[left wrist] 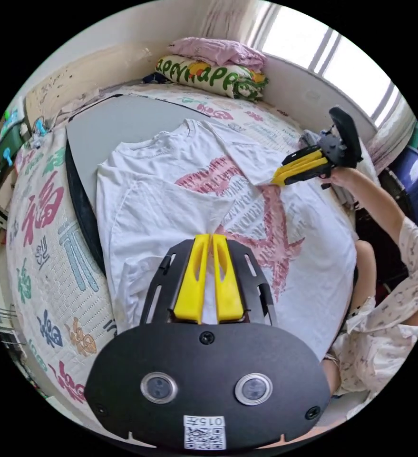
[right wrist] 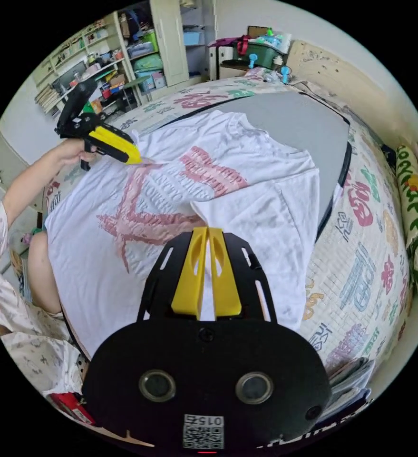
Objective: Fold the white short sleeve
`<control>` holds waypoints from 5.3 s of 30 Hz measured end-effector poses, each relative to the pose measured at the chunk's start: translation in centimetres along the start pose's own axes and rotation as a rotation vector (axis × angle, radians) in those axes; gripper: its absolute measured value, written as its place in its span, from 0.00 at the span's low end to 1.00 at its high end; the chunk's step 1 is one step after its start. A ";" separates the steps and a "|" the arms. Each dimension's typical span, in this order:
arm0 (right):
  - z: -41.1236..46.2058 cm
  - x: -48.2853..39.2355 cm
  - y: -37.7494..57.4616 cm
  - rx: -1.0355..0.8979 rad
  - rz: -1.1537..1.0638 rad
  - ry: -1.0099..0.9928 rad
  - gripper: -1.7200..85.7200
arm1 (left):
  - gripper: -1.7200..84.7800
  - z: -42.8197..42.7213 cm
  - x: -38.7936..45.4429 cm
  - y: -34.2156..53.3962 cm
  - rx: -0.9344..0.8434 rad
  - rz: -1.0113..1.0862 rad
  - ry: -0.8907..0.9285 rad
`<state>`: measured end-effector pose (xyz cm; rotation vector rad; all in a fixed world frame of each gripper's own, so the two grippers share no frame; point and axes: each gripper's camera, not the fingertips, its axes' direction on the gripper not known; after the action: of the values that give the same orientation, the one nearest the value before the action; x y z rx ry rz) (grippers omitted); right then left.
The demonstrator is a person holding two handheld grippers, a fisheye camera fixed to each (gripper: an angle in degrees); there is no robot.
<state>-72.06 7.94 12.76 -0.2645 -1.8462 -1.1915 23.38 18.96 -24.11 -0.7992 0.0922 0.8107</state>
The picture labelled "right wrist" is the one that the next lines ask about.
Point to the red box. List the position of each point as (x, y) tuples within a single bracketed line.
[(71, 408)]

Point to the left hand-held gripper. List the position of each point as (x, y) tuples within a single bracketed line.
[(75, 123)]

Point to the person's body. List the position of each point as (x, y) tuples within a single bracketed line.
[(2, 285)]

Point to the white cabinet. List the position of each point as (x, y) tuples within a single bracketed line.
[(2, 164)]

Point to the round green stool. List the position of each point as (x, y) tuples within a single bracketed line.
[(137, 81)]

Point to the person's left forearm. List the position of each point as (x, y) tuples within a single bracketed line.
[(30, 182)]

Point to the white pink-printed short sleeve shirt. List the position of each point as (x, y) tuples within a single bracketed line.
[(248, 171)]

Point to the green storage bin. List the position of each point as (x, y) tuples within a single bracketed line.
[(262, 53)]

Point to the cream cupboard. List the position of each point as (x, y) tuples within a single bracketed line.
[(169, 43)]

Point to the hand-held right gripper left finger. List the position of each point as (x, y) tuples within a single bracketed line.
[(189, 278)]

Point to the person's left hand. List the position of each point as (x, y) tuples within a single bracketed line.
[(71, 151)]

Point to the grey folding board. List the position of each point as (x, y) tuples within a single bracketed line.
[(294, 118)]

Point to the pile of clothes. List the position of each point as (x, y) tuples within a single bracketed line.
[(351, 385)]

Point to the bed with printed mat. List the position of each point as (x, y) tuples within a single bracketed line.
[(358, 271)]

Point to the green flowered pillow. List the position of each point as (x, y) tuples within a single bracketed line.
[(417, 221)]

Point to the open white shelf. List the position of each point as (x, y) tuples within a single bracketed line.
[(69, 53)]

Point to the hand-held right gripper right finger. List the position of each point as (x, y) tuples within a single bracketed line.
[(223, 285)]

